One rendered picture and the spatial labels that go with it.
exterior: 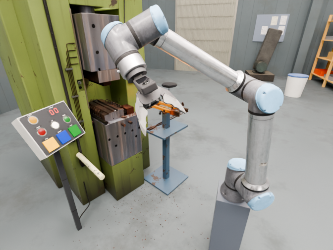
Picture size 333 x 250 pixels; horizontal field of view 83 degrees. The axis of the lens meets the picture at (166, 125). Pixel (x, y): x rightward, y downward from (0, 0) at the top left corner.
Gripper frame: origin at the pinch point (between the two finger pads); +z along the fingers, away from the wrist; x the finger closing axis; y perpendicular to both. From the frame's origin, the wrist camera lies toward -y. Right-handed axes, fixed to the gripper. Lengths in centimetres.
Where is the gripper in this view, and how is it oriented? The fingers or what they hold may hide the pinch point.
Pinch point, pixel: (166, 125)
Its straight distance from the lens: 60.2
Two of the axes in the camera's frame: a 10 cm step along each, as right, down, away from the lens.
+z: 5.0, 8.6, -0.2
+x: -8.6, 5.0, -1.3
